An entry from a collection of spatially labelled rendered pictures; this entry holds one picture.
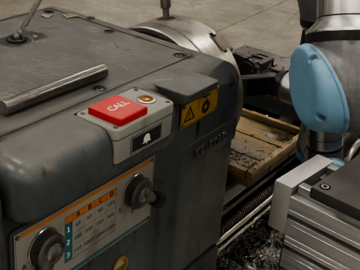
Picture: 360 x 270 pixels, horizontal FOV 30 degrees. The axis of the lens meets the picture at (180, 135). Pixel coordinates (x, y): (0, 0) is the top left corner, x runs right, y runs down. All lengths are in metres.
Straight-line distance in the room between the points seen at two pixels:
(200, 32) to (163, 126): 0.45
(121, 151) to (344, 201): 0.33
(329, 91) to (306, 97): 0.05
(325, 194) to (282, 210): 0.13
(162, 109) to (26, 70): 0.24
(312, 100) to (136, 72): 0.33
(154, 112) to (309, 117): 0.22
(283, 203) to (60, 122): 0.40
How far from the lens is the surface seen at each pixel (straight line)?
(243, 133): 1.76
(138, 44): 1.21
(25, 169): 0.82
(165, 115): 0.97
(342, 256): 1.09
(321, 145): 1.39
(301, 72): 0.90
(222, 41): 1.44
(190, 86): 1.05
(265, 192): 1.70
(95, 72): 1.03
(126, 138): 0.91
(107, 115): 0.91
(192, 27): 1.39
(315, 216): 1.08
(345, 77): 0.87
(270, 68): 1.60
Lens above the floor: 1.66
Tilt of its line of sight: 27 degrees down
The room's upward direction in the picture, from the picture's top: 5 degrees clockwise
